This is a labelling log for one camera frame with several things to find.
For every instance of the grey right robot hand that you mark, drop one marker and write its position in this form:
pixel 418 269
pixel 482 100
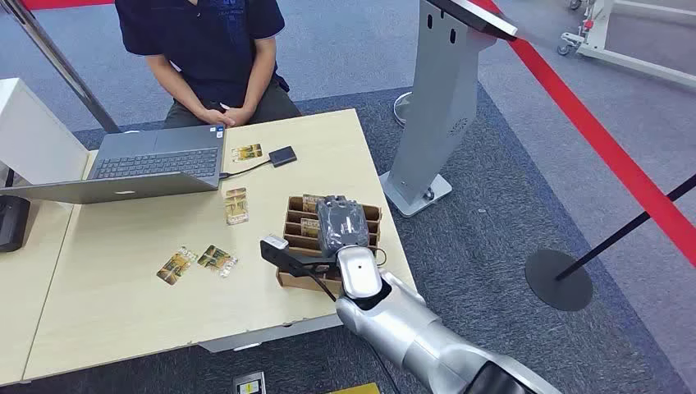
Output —
pixel 341 223

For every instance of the person's left hand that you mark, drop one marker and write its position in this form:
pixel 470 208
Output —
pixel 240 115

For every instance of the person's right hand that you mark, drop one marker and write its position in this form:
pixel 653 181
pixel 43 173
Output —
pixel 215 117

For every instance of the person's right forearm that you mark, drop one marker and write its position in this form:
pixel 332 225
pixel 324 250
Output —
pixel 174 84

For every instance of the person's left forearm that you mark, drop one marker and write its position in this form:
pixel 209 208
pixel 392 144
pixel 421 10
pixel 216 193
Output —
pixel 260 71

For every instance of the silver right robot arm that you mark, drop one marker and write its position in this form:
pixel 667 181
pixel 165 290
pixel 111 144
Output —
pixel 413 332

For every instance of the cardboard card holder box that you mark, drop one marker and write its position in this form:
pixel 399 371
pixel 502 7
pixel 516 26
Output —
pixel 298 239

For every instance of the black card reader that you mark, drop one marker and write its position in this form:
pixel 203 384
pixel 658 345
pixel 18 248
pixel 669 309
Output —
pixel 282 156

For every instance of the person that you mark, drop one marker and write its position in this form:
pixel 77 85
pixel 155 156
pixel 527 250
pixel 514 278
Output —
pixel 217 49

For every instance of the grey laptop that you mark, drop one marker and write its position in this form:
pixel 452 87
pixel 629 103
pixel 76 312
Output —
pixel 147 163

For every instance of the round white base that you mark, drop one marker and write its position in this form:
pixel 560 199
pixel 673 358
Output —
pixel 401 109

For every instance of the grey kiosk stand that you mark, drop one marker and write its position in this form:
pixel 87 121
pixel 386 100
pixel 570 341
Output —
pixel 440 103

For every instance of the slanted metal pole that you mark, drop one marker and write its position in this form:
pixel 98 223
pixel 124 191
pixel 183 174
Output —
pixel 60 65

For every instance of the yellow floor marker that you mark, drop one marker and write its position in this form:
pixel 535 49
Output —
pixel 356 389

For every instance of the white box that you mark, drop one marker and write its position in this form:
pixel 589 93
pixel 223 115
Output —
pixel 38 133

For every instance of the floor socket plate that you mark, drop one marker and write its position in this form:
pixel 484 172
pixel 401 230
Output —
pixel 249 384

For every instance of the black stanchion with round base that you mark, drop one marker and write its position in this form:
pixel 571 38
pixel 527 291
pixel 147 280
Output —
pixel 560 280

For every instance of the black device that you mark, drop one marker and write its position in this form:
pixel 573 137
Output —
pixel 12 223

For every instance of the red barrier belt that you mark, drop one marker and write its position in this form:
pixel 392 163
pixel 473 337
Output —
pixel 598 141

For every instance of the black wrist camera with pale box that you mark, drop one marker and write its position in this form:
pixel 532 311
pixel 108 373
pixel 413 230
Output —
pixel 282 254

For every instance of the white wheeled frame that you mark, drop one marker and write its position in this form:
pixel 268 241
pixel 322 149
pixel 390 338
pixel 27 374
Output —
pixel 609 43

